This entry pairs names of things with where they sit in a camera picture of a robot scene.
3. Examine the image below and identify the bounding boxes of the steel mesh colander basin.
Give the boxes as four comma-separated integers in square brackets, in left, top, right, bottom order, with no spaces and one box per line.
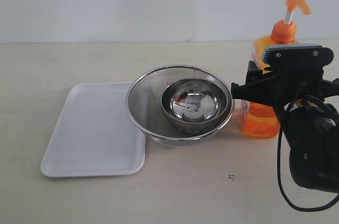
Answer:
[126,65,235,147]

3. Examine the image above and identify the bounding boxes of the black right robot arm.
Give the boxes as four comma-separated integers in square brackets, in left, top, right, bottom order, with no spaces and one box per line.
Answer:
[231,61,338,193]

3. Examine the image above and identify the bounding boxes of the orange pump soap bottle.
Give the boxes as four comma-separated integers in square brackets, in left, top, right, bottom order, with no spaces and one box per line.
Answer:
[240,0,311,138]

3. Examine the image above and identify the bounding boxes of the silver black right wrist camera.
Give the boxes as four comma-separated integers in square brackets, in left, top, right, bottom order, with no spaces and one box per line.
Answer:
[262,43,334,71]

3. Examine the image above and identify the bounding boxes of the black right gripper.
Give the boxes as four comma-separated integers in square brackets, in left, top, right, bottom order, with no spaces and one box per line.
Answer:
[231,61,339,118]

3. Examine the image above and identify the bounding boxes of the white rectangular plastic tray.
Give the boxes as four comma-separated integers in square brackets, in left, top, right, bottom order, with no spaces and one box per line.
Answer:
[40,83,146,178]

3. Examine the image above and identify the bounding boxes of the small stainless steel bowl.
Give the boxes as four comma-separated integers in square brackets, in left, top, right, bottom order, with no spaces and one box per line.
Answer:
[161,77,231,135]

